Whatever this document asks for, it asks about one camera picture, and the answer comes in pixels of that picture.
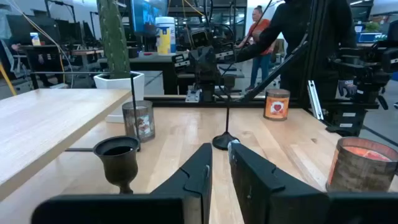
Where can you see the person's hand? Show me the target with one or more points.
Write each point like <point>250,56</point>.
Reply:
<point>347,87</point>

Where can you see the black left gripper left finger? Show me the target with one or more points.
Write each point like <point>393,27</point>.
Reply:
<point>192,186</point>

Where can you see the small white yellow box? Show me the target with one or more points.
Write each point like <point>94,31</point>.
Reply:
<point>35,40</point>

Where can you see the jar candle with heart label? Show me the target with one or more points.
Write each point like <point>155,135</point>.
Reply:
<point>276,107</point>

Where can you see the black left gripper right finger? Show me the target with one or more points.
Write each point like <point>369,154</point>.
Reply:
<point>255,193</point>

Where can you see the brass goblet candle holder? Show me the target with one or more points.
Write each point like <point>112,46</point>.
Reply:
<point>119,168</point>

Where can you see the white yellow wipes canister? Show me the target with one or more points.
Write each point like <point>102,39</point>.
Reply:
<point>164,37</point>

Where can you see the black monitor on stand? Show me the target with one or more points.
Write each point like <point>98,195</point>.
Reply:
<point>146,15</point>

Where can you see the white plant pot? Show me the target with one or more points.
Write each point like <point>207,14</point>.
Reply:
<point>118,84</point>

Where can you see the person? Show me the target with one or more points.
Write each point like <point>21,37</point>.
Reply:
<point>262,25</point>
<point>289,25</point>

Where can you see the wooden shelf with black legs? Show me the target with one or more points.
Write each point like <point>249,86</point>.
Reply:
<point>46,124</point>

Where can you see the green cactus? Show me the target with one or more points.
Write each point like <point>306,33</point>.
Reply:
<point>113,40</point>

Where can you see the dark background desk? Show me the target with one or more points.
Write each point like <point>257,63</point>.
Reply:
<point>40,49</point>

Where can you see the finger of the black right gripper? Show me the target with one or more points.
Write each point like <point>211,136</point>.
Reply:
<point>211,65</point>
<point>197,65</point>

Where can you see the grey desk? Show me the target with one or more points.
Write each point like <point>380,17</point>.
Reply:
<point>155,74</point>

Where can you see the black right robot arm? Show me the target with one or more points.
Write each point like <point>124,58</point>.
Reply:
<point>207,91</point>

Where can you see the silver aluminium bracket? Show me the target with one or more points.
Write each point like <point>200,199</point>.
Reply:
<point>315,102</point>

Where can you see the tall black candlestick holder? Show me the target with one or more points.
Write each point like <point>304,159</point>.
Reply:
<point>224,141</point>

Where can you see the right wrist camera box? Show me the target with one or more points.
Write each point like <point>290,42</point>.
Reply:
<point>199,38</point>

